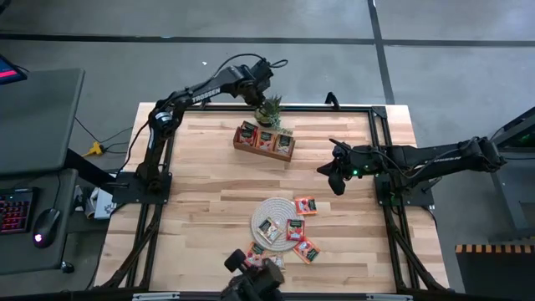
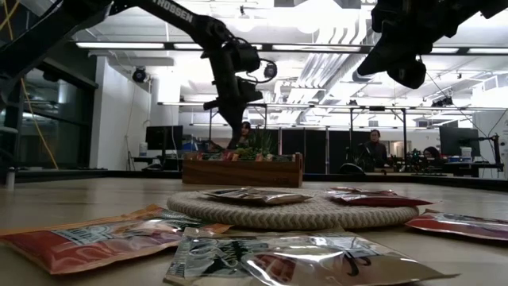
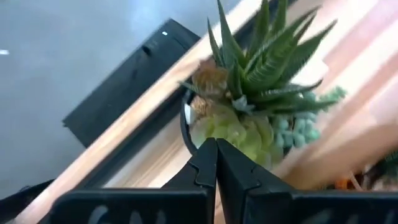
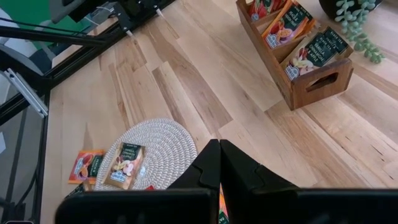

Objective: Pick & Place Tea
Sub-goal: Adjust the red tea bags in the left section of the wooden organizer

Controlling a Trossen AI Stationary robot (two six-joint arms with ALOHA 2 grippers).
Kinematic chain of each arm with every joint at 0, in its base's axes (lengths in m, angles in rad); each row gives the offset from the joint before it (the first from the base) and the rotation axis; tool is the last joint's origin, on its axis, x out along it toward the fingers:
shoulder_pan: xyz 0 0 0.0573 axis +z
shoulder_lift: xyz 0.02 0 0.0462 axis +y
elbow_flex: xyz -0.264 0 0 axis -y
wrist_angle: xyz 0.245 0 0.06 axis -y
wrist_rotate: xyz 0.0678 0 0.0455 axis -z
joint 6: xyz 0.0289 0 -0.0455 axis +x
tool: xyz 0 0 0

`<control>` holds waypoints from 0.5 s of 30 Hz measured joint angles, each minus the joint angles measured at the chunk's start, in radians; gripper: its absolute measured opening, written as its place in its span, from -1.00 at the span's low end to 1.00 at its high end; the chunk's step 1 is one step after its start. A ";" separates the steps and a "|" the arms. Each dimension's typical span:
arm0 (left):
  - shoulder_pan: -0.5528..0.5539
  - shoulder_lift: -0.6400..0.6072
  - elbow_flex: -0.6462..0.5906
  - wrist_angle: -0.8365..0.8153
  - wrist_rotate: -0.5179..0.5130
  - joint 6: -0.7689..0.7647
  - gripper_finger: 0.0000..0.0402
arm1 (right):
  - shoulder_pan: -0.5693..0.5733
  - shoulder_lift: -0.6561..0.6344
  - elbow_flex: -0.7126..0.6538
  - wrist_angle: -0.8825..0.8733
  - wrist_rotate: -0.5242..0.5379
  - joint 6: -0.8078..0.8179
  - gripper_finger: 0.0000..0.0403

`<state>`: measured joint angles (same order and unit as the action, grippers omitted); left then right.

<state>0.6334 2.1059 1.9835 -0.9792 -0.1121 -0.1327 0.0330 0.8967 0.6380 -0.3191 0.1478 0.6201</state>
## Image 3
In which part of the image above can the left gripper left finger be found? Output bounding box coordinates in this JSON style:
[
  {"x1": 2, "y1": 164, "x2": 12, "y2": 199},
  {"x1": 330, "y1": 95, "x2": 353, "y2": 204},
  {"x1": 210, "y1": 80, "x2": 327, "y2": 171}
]
[{"x1": 160, "y1": 137, "x2": 218, "y2": 192}]

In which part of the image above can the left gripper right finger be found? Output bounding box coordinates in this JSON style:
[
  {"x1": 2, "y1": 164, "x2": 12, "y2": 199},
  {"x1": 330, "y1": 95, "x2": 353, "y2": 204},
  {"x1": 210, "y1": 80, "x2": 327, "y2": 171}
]
[{"x1": 216, "y1": 138, "x2": 295, "y2": 224}]

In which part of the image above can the wooden three-compartment box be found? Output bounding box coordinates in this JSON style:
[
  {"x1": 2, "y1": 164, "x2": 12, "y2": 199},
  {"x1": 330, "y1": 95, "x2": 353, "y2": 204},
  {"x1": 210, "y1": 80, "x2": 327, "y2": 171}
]
[{"x1": 323, "y1": 149, "x2": 398, "y2": 191}]

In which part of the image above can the potted succulent plant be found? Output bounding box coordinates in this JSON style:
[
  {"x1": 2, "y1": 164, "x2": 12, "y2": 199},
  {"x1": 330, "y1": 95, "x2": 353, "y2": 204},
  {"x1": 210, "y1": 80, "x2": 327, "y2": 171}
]
[{"x1": 178, "y1": 0, "x2": 348, "y2": 170}]

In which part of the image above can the black frame bracket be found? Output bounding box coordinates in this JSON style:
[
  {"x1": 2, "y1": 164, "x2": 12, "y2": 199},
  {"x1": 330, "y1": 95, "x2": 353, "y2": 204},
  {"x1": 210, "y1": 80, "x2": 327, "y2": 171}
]
[{"x1": 61, "y1": 17, "x2": 202, "y2": 149}]

